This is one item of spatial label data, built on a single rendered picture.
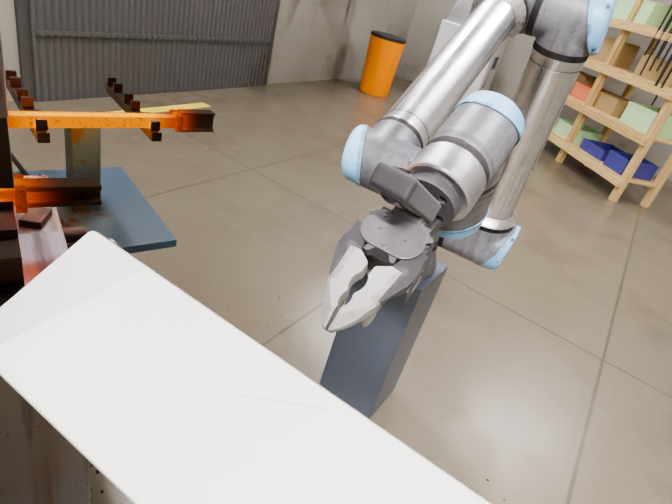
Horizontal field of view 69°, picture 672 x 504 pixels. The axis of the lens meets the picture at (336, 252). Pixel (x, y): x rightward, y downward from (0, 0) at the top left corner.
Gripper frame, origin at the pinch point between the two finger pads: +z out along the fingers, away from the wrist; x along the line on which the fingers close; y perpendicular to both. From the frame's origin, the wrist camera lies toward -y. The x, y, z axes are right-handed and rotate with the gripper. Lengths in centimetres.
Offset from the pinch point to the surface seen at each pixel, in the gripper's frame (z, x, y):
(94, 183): -0.6, 42.0, 6.7
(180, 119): -30, 64, 27
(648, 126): -429, -37, 286
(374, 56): -433, 269, 322
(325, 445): 12.9, -10.3, -21.9
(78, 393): 17.4, -0.1, -21.9
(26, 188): 6.2, 44.6, 2.8
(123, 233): -7, 68, 45
